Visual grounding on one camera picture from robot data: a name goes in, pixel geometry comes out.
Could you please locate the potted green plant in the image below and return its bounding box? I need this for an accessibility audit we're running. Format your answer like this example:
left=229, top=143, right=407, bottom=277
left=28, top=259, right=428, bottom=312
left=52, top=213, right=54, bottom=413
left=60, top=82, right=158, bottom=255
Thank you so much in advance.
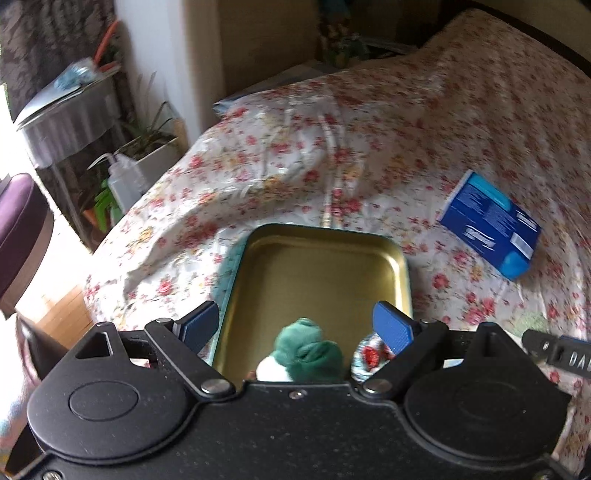
left=115, top=72, right=183, bottom=190

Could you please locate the green fuzzy ball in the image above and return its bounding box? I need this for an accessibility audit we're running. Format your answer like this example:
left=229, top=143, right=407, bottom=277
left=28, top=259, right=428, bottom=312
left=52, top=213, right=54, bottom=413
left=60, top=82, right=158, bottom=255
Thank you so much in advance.
left=516, top=311, right=549, bottom=332

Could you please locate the white and green plush toy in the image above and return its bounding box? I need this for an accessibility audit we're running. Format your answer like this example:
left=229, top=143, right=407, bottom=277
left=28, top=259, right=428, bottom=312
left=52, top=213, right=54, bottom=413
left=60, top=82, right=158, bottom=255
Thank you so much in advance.
left=254, top=318, right=345, bottom=383

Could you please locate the purple upholstered stool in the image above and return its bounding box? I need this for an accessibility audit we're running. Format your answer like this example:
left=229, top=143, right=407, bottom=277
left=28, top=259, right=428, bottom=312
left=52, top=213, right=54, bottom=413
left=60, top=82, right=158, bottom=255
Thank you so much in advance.
left=1, top=173, right=54, bottom=317

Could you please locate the blue Tempo tissue pack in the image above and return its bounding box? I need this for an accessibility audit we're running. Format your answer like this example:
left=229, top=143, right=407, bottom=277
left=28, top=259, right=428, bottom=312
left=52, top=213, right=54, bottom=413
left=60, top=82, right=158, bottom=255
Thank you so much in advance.
left=438, top=170, right=541, bottom=281

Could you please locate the floral bed sheet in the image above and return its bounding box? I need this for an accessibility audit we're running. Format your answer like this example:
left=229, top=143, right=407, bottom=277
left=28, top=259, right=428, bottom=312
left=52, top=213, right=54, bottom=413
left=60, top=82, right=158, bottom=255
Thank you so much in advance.
left=84, top=10, right=590, bottom=340

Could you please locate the white squeeze bottle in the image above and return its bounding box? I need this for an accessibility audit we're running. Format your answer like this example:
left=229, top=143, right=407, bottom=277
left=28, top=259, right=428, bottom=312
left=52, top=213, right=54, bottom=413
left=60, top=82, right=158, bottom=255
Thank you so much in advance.
left=87, top=153, right=149, bottom=214

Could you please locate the silver round side table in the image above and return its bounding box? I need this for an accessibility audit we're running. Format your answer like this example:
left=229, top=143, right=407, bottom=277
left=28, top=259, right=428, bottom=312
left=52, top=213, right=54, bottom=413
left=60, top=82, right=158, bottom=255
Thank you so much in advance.
left=15, top=62, right=125, bottom=236

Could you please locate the patterned grey curtain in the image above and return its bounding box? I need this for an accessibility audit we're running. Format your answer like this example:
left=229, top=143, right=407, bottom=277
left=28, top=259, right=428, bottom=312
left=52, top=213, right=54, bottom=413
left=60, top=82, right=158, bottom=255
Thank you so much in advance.
left=1, top=0, right=115, bottom=118

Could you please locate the red striped sock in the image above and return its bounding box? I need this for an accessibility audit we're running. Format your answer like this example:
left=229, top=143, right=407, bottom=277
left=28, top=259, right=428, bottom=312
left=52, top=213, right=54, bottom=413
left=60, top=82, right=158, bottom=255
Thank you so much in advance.
left=349, top=333, right=396, bottom=383

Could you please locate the gold metal tin tray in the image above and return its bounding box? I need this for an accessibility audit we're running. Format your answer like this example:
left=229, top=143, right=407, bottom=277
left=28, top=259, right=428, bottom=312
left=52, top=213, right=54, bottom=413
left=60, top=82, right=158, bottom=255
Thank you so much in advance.
left=208, top=224, right=413, bottom=384

